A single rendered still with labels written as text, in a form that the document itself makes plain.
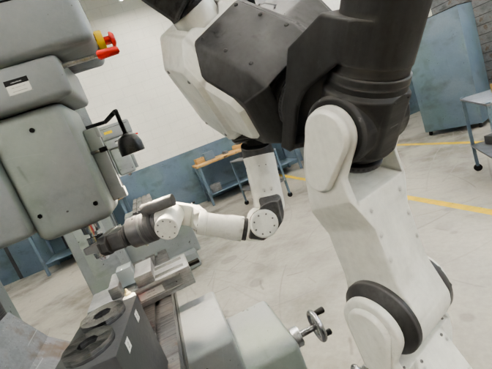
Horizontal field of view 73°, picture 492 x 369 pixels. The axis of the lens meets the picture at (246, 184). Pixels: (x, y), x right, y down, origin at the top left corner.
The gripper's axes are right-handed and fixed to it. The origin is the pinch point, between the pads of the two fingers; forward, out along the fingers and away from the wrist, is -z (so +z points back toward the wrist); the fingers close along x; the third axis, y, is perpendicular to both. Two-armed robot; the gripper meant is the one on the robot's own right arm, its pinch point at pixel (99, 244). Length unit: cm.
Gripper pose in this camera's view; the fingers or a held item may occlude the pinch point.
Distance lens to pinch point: 107.0
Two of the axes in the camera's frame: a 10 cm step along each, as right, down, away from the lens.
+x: -0.4, 2.1, -9.8
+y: 3.5, 9.2, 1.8
